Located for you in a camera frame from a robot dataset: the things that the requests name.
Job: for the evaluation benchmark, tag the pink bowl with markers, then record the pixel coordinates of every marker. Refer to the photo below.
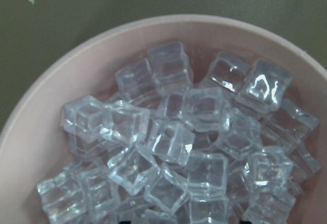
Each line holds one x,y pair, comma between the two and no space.
34,147

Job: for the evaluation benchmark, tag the pile of clear ice cubes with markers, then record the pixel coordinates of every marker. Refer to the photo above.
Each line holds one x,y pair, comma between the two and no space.
163,149

